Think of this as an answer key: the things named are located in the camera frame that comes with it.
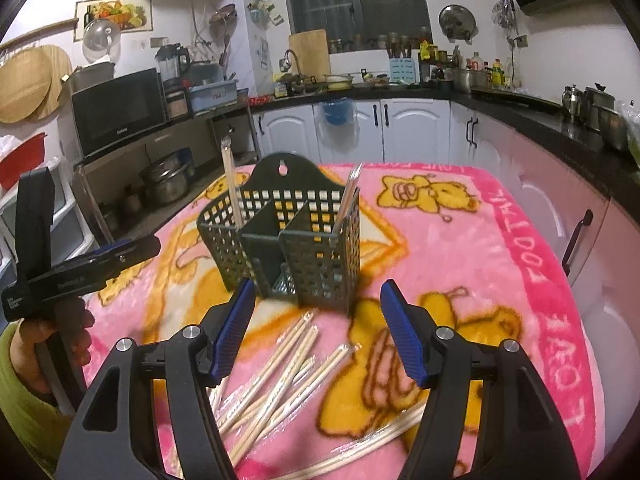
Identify pink kitchen cabinets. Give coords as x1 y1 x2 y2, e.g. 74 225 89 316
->
500 125 640 411

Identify black countertop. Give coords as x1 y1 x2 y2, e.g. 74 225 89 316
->
250 82 640 211

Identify grey metal shelf table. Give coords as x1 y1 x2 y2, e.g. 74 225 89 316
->
72 105 261 241

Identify large steel pot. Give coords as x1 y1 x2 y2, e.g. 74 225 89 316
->
582 84 631 151

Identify clear bag of greens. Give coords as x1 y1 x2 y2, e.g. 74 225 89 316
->
626 112 640 167

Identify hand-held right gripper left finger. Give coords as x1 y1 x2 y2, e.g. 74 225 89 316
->
57 277 257 480

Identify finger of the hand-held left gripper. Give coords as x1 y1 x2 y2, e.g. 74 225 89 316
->
92 234 162 260
30 251 151 286

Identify pile of chopsticks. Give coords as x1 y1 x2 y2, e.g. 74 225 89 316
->
170 307 431 480

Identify wooden chopsticks pair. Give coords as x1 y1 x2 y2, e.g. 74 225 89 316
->
332 162 363 233
221 136 246 228

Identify steel cooking pot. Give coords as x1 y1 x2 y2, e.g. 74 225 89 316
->
452 67 488 92

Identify steel faucet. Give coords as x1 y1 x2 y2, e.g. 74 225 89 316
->
279 49 305 81

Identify steel kettle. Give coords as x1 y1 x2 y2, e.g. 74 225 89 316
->
561 85 583 121

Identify steel pot lid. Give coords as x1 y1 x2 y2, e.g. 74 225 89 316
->
439 4 476 41

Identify person's left hand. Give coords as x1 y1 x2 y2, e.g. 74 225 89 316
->
12 307 96 392

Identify round wooden board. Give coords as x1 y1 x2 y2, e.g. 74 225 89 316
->
30 44 73 121
0 46 53 123

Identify white kitchen cabinets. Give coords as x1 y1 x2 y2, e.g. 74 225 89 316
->
251 97 516 166

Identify wooden cutting board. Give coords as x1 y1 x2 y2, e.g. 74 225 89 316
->
288 29 332 83

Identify steel tray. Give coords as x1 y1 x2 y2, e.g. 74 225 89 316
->
62 62 116 93

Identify steel pot with lid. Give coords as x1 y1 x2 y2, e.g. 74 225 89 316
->
139 152 193 206

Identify dark window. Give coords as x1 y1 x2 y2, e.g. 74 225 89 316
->
280 0 433 53

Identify pink bear printed blanket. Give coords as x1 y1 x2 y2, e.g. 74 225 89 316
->
82 162 603 480

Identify blue dish rack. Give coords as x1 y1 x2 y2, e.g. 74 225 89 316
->
187 82 241 113

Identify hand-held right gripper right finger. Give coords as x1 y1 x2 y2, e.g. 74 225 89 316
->
379 280 583 480

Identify glass pot lid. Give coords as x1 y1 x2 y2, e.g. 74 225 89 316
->
82 19 122 63

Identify person's left forearm green sleeve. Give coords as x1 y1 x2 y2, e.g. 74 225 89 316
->
0 325 76 467

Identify blender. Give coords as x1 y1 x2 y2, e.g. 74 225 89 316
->
155 44 191 91

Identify black microwave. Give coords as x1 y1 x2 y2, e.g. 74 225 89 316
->
70 67 168 158

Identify fruit wall poster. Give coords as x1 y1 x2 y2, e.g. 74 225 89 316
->
74 0 151 43

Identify white plastic drawer unit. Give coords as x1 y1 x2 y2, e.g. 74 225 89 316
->
0 160 96 281

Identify dark green utensil holder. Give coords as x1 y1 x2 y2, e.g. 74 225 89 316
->
196 152 362 316

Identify light blue knife block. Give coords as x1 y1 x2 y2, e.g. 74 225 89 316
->
389 57 418 86

